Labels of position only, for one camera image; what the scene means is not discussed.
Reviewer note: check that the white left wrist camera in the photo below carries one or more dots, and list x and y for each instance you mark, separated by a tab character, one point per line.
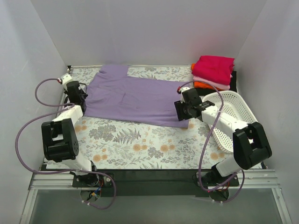
65	79

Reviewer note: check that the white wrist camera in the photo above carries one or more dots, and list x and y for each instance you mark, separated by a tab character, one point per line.
182	89
65	79

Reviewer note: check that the white perforated plastic basket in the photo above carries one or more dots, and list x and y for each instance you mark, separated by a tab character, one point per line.
235	106

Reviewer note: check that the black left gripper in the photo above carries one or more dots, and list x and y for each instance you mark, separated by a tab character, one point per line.
82	102

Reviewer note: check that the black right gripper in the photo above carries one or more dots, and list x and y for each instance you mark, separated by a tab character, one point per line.
180	111

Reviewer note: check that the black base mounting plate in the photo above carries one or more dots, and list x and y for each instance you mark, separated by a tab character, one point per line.
153	182

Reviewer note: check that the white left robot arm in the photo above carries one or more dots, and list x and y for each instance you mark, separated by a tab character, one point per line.
60	143

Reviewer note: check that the pink folded t shirt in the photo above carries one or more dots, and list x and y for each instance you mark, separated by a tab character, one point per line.
210	82

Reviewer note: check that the purple t shirt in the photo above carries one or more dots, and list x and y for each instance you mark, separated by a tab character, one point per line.
112	94

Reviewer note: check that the floral patterned table mat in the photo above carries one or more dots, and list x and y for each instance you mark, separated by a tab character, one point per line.
113	144

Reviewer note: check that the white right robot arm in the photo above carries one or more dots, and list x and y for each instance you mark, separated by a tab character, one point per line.
250	144

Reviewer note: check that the orange folded t shirt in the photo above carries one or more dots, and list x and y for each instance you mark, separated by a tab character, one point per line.
201	85

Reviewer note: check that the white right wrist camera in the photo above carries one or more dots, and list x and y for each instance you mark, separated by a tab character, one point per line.
182	89

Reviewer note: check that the magenta folded t shirt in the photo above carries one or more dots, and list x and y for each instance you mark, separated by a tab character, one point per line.
217	69

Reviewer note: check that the black folded t shirt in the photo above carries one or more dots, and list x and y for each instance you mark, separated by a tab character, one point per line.
205	91

